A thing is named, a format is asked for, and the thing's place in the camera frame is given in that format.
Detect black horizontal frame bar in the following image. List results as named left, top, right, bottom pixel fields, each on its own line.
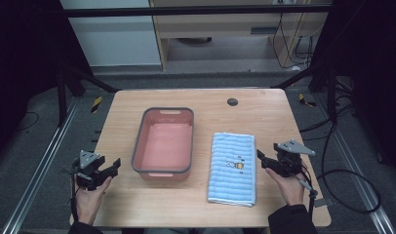
left=60, top=4, right=333, bottom=18

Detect wooden shelf unit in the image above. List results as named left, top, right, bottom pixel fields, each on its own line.
left=148, top=0, right=334, bottom=71

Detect white cabinet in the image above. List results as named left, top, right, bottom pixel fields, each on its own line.
left=59, top=0, right=163, bottom=68

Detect blue striped towel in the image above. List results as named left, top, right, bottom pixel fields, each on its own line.
left=207, top=132, right=257, bottom=209

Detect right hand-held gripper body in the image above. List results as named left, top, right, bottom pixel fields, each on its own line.
left=272, top=138, right=317, bottom=178

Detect person's right hand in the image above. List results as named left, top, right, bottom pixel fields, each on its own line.
left=265, top=161, right=307, bottom=207

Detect hanging black cables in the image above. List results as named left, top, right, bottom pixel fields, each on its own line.
left=271, top=0, right=317, bottom=70

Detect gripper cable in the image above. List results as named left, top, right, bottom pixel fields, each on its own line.
left=297, top=164, right=319, bottom=217
left=68, top=181, right=81, bottom=223

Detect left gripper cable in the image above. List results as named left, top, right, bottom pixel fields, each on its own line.
left=68, top=181, right=81, bottom=223

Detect person's left hand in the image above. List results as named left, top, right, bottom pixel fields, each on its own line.
left=73, top=175, right=113, bottom=226

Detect black metal stand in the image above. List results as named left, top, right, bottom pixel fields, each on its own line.
left=55, top=64, right=122, bottom=129
left=269, top=62, right=338, bottom=126

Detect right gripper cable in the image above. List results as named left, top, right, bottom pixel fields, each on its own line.
left=297, top=164, right=319, bottom=217

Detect pink basin with grey rim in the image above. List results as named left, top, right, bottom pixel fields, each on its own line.
left=131, top=106, right=196, bottom=182

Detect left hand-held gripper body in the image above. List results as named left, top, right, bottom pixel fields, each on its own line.
left=69, top=149, right=106, bottom=192

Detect aluminium floor rail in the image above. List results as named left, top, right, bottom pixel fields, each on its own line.
left=315, top=93, right=396, bottom=234
left=1, top=97, right=81, bottom=234

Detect black floor cable loop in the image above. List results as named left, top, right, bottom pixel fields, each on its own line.
left=317, top=121, right=382, bottom=215

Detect black curtain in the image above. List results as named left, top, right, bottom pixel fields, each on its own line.
left=0, top=0, right=92, bottom=164
left=311, top=0, right=396, bottom=183

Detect yellow black tape marker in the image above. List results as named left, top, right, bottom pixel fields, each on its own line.
left=297, top=93, right=318, bottom=108
left=90, top=96, right=103, bottom=115

